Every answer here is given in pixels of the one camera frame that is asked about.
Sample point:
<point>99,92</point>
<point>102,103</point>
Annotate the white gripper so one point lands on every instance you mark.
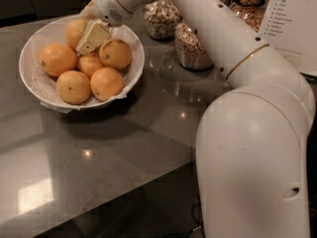
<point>106,8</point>

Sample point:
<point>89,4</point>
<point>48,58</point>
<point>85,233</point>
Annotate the yellow-orange orange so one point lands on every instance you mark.
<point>74,31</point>

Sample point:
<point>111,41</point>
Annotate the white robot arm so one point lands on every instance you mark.
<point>251,142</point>

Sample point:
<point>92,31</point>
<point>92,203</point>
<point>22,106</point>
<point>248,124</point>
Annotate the white paper bowl liner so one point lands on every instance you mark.
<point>43,86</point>

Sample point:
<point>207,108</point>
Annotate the middle small orange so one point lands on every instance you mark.
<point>88,64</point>

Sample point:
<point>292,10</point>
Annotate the front right orange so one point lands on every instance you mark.
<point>106,83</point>

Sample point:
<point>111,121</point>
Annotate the front left orange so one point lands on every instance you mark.
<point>73,87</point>

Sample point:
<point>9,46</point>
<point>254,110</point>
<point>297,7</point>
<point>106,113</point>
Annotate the white bowl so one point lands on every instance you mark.
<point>28,63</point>

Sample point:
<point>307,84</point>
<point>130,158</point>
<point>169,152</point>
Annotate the glass jar with granola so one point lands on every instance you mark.
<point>189,51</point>

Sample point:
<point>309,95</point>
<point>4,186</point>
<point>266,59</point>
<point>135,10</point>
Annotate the glass jar with cereal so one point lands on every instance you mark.
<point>250,11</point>

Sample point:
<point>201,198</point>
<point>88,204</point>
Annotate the white allergen sign card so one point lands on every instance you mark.
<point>290,26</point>

